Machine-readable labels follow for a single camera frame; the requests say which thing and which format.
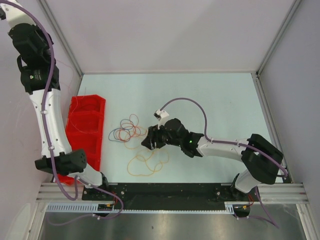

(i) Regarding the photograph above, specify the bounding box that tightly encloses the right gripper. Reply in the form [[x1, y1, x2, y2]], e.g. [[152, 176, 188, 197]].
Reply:
[[141, 121, 182, 151]]

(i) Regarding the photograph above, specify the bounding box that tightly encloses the yellow thin wire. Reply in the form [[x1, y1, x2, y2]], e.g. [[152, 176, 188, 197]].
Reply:
[[123, 127, 171, 177]]

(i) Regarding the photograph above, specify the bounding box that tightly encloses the pink thin wire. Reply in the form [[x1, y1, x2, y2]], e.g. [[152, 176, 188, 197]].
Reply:
[[57, 61, 101, 133]]

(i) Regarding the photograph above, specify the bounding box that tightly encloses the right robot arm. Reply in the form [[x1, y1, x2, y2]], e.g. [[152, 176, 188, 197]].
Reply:
[[141, 118, 284, 201]]

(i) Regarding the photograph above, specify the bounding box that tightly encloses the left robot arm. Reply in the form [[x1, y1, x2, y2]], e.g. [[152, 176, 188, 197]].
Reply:
[[8, 23, 111, 200]]

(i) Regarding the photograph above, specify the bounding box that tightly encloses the red plastic bin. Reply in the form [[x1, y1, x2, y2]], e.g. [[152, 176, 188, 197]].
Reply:
[[65, 94, 106, 186]]

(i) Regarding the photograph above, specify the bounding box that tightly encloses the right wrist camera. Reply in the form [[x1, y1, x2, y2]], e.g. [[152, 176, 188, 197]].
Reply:
[[153, 109, 170, 129]]

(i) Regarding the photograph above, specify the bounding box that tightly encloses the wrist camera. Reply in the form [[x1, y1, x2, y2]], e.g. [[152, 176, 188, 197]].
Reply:
[[153, 109, 170, 129], [0, 3, 36, 28]]

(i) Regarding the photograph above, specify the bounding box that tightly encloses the orange-red thin wire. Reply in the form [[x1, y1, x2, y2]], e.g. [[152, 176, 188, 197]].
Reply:
[[117, 113, 148, 142]]

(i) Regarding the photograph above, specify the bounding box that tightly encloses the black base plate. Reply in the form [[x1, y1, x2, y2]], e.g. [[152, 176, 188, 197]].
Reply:
[[82, 182, 260, 211]]

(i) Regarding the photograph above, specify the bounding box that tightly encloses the slotted cable duct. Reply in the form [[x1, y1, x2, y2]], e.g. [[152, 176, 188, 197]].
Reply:
[[46, 201, 253, 215]]

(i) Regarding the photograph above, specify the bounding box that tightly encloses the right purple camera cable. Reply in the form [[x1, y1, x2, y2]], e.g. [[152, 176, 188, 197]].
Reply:
[[159, 97, 288, 230]]

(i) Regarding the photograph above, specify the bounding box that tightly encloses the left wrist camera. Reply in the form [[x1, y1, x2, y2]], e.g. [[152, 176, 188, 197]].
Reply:
[[0, 3, 36, 28]]

